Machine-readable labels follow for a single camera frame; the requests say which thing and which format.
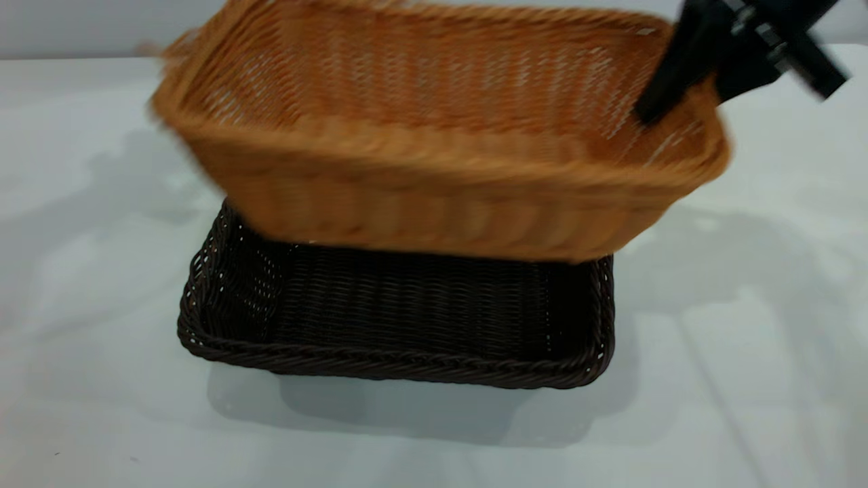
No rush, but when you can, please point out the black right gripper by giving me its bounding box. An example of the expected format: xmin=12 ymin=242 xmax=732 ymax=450
xmin=633 ymin=0 xmax=850 ymax=125

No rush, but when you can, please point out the orange wicker basket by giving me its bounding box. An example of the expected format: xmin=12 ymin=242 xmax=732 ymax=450
xmin=139 ymin=0 xmax=733 ymax=264

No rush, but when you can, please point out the black wicker basket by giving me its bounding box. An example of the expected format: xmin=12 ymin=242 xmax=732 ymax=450
xmin=176 ymin=198 xmax=616 ymax=390

